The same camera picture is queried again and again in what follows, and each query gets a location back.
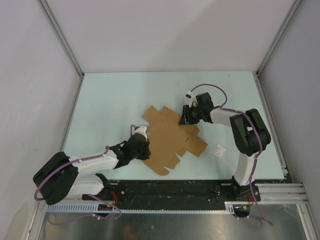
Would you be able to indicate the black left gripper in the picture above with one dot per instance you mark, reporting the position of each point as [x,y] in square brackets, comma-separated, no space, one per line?
[147,151]

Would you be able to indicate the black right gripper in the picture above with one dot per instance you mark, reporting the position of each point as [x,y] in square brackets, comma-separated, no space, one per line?
[186,114]

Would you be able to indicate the brown cardboard box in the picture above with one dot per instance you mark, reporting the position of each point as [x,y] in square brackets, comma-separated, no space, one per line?
[169,141]

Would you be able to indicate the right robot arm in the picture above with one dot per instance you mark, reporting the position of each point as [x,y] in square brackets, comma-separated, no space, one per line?
[250,134]

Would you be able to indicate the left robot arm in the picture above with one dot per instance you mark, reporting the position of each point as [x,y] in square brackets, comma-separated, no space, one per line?
[65,176]

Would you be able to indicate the small white plastic piece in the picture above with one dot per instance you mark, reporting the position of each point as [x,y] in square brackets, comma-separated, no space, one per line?
[219,150]

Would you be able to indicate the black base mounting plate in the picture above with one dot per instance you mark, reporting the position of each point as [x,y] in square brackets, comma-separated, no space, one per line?
[179,204]

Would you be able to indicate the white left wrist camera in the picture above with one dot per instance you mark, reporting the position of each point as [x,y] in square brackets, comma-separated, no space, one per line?
[141,130]

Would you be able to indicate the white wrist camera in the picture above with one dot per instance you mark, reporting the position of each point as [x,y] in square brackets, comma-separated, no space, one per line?
[141,130]
[192,99]

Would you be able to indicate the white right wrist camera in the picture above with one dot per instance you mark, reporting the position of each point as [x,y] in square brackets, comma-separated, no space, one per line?
[192,99]

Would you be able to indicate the right aluminium corner post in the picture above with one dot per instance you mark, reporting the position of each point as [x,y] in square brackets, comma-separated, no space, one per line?
[282,30]

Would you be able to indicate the aluminium corner post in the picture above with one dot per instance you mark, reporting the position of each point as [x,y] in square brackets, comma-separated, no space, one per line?
[282,30]
[48,13]

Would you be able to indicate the left aluminium corner post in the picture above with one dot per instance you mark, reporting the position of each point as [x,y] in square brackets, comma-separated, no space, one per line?
[48,13]

